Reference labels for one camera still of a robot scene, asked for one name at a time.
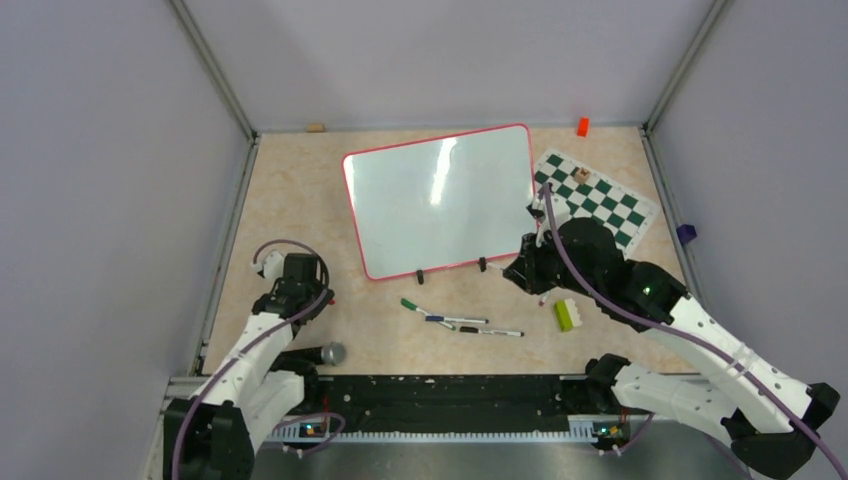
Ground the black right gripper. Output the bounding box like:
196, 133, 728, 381
506, 226, 601, 298

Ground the pink-framed whiteboard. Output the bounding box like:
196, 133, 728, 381
341, 123, 537, 281

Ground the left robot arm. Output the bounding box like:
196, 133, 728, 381
162, 251, 346, 479

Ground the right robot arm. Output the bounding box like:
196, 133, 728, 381
503, 218, 847, 479

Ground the lime green toy brick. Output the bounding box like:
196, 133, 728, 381
553, 299, 583, 333

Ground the black microphone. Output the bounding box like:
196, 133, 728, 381
269, 342, 347, 371

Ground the green white chessboard mat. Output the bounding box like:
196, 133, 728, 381
534, 149, 660, 257

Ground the black-capped marker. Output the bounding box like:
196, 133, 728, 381
459, 326, 525, 337

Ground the wooden chess piece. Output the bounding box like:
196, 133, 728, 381
573, 168, 591, 185

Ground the green-capped marker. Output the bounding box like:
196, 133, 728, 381
400, 298, 456, 331

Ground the blue-capped marker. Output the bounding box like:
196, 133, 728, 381
424, 315, 489, 329

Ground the orange block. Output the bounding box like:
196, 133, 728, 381
576, 117, 591, 138

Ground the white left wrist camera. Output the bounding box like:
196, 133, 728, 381
251, 250, 285, 281

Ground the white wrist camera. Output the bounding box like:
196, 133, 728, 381
527, 191, 556, 248
251, 250, 285, 281

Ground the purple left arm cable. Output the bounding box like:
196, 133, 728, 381
170, 239, 333, 480

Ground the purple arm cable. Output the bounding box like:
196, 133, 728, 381
541, 185, 848, 480
170, 239, 333, 480

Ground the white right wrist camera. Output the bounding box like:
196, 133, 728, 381
527, 191, 556, 248

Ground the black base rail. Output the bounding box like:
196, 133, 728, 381
290, 374, 632, 438

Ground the purple object at wall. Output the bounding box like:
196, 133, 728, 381
676, 224, 698, 246

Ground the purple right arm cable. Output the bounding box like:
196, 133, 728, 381
541, 185, 848, 480

